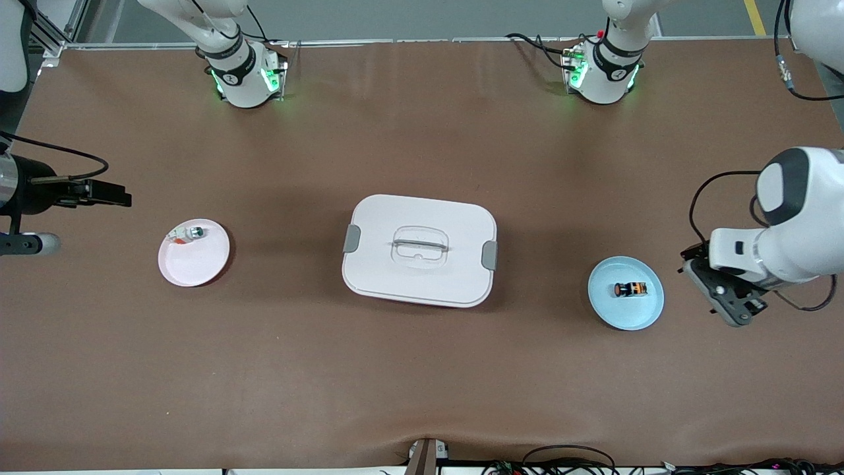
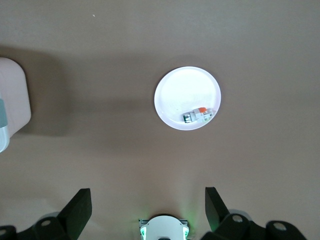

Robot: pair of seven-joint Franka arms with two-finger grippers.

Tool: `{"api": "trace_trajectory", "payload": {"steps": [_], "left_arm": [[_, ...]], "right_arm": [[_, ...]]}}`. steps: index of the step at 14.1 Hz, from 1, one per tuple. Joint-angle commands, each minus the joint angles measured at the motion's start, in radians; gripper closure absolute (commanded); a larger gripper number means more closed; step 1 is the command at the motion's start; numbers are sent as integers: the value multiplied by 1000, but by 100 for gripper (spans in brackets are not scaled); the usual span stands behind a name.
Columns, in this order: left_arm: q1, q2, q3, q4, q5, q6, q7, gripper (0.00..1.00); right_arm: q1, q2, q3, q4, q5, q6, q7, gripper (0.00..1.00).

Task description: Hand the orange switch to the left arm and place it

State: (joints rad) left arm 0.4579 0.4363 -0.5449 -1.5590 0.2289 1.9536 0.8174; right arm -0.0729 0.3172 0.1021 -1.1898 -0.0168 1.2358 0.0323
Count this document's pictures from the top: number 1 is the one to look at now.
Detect pink round plate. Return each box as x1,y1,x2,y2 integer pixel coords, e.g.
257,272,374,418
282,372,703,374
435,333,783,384
158,218,231,288

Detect black left base cables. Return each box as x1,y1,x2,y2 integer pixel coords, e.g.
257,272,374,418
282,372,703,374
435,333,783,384
506,32,582,70

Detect black cable bundle with LEDs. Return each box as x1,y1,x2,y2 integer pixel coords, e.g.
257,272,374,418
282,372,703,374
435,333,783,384
659,457,844,475

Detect white lidded storage box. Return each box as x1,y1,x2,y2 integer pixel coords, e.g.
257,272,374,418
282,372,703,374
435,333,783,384
342,194,498,309

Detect aluminium frame profile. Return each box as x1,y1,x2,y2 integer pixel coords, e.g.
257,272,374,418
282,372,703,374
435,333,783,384
26,0,90,59

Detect light blue round plate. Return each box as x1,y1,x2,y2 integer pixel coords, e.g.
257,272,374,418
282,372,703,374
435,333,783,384
588,256,665,331

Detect brown camera mount post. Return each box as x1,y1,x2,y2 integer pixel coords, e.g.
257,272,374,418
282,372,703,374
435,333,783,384
406,437,450,475

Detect brown table mat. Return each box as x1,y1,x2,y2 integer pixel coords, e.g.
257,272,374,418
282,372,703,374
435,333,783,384
0,38,844,470

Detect black looped cable bundle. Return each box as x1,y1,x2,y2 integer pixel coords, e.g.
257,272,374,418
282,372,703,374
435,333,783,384
485,445,617,475

